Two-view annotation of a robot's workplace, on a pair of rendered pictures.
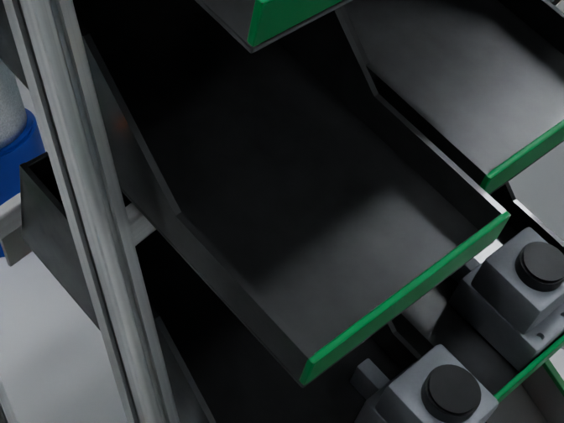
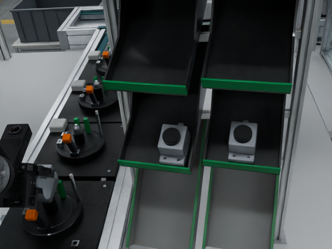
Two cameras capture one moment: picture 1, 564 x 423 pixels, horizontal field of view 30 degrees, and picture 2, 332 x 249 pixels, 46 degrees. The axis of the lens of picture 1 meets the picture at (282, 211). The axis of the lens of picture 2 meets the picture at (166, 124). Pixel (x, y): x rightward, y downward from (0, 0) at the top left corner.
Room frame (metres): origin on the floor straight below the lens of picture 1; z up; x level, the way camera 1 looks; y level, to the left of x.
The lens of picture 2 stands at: (0.09, -0.49, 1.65)
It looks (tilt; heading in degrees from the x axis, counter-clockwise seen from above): 35 degrees down; 55
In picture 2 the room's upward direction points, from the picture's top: 5 degrees counter-clockwise
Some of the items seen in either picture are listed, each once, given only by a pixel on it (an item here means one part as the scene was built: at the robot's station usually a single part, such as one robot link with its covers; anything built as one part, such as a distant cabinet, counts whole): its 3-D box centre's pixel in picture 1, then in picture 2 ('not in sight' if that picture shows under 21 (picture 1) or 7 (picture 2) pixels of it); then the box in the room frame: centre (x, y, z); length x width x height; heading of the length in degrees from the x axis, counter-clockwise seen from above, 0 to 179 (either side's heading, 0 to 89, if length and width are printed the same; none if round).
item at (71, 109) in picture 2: not in sight; (98, 90); (0.55, 0.56, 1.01); 0.24 x 0.24 x 0.13; 48
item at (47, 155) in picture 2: not in sight; (78, 135); (0.39, 0.38, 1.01); 0.24 x 0.24 x 0.13; 48
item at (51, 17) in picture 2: not in sight; (67, 14); (1.14, 2.12, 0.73); 0.62 x 0.42 x 0.23; 138
